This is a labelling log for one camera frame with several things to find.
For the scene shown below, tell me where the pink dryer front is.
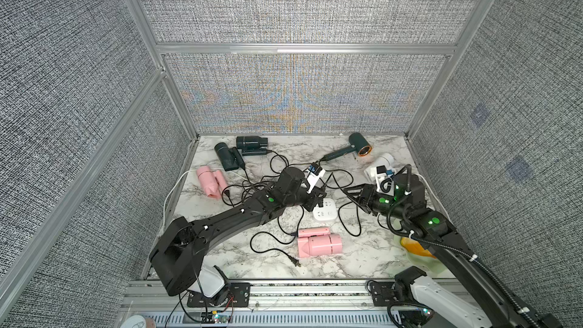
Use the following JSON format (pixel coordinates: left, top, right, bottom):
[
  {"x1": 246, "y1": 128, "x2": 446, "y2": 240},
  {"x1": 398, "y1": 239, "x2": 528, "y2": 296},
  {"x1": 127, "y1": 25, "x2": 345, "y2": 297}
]
[{"x1": 298, "y1": 227, "x2": 343, "y2": 259}]

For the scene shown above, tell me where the pink dryer left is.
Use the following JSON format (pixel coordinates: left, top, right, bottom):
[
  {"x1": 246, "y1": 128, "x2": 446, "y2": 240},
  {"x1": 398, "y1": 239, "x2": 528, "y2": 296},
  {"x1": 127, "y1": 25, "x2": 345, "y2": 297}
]
[{"x1": 196, "y1": 166, "x2": 228, "y2": 200}]

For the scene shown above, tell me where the pink dryer black cord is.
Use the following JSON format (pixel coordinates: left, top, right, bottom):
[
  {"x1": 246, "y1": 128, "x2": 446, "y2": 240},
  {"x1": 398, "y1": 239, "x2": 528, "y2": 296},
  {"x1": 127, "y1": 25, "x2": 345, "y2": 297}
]
[{"x1": 249, "y1": 202, "x2": 306, "y2": 267}]

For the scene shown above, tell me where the green wavy plate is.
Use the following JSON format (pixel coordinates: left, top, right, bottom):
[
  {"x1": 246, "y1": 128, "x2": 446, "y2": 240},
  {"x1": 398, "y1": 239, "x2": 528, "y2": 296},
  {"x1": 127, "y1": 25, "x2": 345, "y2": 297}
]
[{"x1": 393, "y1": 236, "x2": 454, "y2": 279}]

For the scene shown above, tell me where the right white power strip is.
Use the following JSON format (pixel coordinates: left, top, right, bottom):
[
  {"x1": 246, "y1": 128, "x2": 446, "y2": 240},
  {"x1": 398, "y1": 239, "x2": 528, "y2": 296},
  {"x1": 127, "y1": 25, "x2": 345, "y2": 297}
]
[{"x1": 312, "y1": 198, "x2": 338, "y2": 222}]

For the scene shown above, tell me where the white folded hair dryer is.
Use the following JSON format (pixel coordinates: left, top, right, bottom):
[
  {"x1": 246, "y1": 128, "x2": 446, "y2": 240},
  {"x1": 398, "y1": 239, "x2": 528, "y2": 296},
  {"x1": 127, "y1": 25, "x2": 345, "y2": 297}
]
[{"x1": 364, "y1": 153, "x2": 395, "y2": 182}]

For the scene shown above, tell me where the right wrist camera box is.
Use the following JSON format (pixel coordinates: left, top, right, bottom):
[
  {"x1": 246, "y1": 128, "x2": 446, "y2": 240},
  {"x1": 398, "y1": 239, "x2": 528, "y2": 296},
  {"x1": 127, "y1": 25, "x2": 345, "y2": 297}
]
[{"x1": 374, "y1": 166, "x2": 395, "y2": 195}]

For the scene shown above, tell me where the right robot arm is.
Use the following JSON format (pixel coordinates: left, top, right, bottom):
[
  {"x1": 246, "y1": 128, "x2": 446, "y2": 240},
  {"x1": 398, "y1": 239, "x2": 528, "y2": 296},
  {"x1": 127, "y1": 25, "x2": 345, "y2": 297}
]
[{"x1": 342, "y1": 166, "x2": 562, "y2": 327}]

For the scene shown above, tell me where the orange bread slice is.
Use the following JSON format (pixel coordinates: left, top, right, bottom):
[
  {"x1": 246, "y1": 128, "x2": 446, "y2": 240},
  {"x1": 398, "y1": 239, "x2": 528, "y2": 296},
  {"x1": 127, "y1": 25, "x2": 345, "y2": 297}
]
[{"x1": 399, "y1": 237, "x2": 435, "y2": 259}]

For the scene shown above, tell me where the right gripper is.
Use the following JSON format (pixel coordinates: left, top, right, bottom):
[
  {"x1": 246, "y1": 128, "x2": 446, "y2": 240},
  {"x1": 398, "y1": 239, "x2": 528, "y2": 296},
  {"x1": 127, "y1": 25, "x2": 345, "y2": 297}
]
[{"x1": 344, "y1": 184, "x2": 412, "y2": 226}]

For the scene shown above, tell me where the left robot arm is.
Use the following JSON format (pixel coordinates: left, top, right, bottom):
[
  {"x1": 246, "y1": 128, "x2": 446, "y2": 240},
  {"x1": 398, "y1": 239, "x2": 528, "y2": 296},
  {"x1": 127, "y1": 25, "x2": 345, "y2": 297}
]
[{"x1": 150, "y1": 167, "x2": 326, "y2": 296}]

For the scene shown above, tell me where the white dryer black cord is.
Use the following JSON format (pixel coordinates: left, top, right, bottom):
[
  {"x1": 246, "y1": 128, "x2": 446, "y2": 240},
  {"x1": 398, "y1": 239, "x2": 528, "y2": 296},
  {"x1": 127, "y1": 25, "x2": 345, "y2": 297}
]
[{"x1": 338, "y1": 200, "x2": 365, "y2": 238}]

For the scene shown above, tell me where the dark green dryer back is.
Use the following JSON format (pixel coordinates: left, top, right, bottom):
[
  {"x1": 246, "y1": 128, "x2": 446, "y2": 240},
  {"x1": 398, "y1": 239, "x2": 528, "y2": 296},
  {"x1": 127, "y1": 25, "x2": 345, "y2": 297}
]
[{"x1": 235, "y1": 136, "x2": 269, "y2": 156}]

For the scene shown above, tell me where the dark green dryer folded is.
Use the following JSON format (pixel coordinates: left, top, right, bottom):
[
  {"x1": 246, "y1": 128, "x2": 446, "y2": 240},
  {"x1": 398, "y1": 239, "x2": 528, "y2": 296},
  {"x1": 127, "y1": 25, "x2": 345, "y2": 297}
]
[{"x1": 214, "y1": 142, "x2": 246, "y2": 172}]

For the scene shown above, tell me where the aluminium front rail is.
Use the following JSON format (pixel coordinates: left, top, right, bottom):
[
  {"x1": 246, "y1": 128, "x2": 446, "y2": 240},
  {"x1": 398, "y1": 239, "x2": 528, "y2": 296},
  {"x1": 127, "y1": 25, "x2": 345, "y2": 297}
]
[{"x1": 121, "y1": 279, "x2": 376, "y2": 312}]

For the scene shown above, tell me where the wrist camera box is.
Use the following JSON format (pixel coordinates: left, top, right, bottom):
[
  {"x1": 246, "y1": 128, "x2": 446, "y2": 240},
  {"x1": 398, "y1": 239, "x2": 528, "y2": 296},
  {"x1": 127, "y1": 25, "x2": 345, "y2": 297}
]
[
  {"x1": 306, "y1": 162, "x2": 326, "y2": 194},
  {"x1": 374, "y1": 166, "x2": 395, "y2": 195}
]

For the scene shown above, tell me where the green dryer black cord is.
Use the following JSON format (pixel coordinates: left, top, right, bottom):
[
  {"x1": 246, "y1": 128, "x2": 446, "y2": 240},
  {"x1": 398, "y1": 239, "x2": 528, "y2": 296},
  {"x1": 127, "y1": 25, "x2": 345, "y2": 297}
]
[{"x1": 318, "y1": 160, "x2": 356, "y2": 192}]

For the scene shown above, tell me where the green dryer copper nozzle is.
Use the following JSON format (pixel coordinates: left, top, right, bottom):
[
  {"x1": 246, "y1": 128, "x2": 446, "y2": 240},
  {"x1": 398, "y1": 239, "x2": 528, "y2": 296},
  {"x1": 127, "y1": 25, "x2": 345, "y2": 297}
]
[{"x1": 319, "y1": 131, "x2": 373, "y2": 163}]

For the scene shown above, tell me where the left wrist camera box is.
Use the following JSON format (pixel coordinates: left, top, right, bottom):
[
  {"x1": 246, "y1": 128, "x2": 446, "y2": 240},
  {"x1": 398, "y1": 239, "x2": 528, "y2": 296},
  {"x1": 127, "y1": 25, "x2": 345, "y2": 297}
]
[{"x1": 306, "y1": 162, "x2": 326, "y2": 194}]

